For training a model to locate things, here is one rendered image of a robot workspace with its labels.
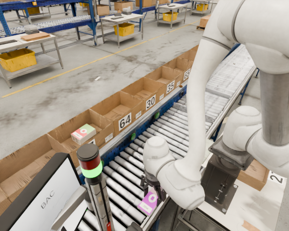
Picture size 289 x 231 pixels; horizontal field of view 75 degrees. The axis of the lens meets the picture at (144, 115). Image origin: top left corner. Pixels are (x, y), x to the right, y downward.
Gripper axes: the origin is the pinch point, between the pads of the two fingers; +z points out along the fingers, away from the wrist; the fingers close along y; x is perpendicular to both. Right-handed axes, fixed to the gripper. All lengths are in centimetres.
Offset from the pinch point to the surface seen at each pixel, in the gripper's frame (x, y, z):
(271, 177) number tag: 73, 53, 21
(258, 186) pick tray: 65, 49, 27
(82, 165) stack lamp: -30, -2, -57
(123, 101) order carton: 72, -85, 13
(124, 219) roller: -7.8, -14.4, 31.8
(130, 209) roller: -0.8, -15.0, 31.6
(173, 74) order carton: 150, -72, 9
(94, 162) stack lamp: -28, 0, -58
